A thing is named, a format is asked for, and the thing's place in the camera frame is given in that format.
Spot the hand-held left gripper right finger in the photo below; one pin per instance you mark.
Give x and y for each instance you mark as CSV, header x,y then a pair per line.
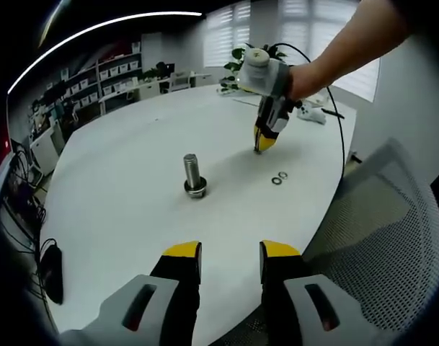
x,y
280,274

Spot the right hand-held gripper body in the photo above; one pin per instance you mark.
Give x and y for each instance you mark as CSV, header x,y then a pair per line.
x,y
262,77

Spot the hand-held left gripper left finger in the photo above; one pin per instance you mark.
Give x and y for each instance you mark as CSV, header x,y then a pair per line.
x,y
176,274

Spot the thick threaded steel stud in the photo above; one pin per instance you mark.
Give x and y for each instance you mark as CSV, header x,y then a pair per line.
x,y
191,169

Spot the person's right hand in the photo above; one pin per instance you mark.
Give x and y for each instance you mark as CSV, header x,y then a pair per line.
x,y
303,83

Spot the white paper sheet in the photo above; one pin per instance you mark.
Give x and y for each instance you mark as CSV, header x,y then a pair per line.
x,y
246,100

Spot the white game controller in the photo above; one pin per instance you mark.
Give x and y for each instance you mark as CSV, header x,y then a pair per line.
x,y
313,115

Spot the green potted plant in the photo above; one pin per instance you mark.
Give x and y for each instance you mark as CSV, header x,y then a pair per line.
x,y
235,53

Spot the black pen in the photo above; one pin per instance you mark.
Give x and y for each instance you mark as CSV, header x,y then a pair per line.
x,y
332,112

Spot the narrow window blind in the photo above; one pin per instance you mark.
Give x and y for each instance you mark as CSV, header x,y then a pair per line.
x,y
226,32

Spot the wide window blind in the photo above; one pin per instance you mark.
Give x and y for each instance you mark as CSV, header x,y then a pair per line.
x,y
302,25

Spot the white office chair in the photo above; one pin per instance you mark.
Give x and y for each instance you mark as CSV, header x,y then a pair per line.
x,y
179,81

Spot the black desk appliance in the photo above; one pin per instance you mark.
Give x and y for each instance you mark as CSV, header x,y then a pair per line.
x,y
165,68

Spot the grey mesh office chair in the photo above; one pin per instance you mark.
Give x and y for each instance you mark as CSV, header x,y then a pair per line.
x,y
377,234

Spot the curved ceiling light strip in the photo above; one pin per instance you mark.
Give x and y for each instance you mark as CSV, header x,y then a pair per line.
x,y
176,14

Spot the white background desk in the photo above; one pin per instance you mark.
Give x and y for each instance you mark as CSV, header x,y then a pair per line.
x,y
150,88

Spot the small green desk plant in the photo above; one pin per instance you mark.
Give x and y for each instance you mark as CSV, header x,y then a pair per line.
x,y
149,74

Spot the black computer mouse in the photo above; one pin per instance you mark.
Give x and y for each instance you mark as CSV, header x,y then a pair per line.
x,y
53,277

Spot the shelving with white bins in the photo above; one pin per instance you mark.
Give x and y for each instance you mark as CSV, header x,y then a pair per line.
x,y
118,68

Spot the white cabinet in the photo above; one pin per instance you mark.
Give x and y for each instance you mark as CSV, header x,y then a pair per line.
x,y
44,147

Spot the computer monitor with red screen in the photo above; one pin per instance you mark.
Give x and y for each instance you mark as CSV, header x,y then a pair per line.
x,y
5,144

